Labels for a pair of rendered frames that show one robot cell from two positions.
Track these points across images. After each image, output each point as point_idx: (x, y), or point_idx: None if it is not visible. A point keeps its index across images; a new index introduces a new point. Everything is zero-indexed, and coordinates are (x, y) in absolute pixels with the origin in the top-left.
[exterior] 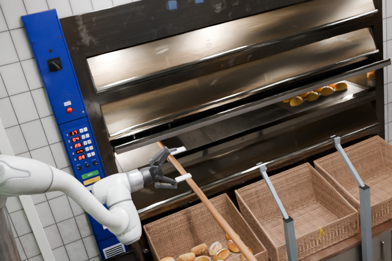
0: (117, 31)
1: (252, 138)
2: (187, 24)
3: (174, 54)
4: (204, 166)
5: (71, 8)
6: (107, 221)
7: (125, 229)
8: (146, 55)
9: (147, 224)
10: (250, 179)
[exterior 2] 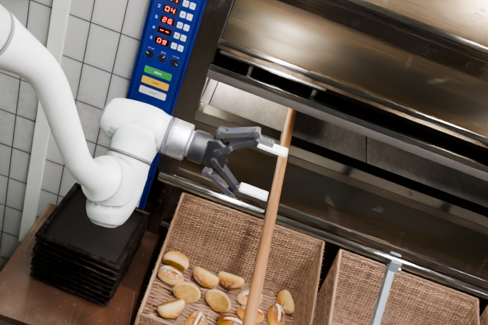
0: None
1: (425, 204)
2: None
3: None
4: (324, 184)
5: None
6: (75, 171)
7: (100, 201)
8: None
9: (189, 195)
10: None
